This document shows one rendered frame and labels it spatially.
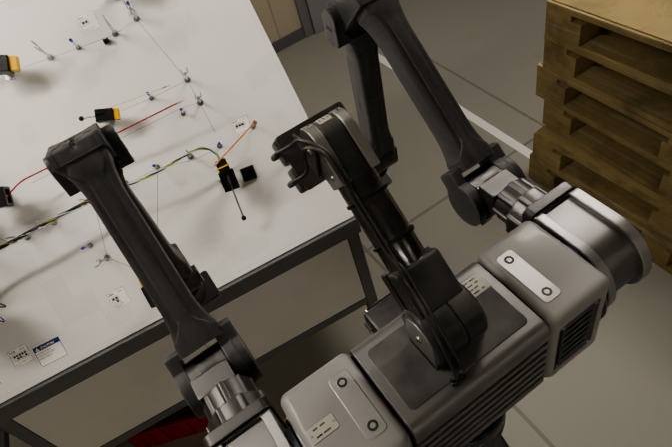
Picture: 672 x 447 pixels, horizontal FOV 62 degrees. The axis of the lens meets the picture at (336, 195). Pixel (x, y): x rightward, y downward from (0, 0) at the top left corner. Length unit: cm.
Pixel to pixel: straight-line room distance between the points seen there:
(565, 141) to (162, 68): 173
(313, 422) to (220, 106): 115
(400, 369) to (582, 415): 168
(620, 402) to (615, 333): 27
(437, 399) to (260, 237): 108
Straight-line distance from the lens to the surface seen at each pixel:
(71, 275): 169
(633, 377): 239
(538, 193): 85
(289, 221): 164
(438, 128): 91
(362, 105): 112
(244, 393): 74
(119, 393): 195
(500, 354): 66
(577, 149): 261
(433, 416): 64
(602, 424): 230
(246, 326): 188
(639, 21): 215
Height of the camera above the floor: 212
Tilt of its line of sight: 46 degrees down
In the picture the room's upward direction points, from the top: 17 degrees counter-clockwise
